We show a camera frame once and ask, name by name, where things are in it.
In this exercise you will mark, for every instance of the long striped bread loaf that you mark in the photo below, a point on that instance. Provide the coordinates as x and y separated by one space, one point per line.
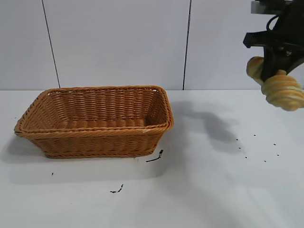
283 91

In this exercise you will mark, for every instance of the brown woven wicker basket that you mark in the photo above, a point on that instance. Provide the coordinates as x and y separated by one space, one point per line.
95 142

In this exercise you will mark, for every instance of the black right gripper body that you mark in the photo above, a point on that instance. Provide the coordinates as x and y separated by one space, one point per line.
291 31

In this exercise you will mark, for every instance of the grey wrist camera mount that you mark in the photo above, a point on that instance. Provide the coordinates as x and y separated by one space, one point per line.
266 6

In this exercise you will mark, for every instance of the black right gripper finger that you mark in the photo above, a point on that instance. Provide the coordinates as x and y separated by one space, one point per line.
272 63
294 63

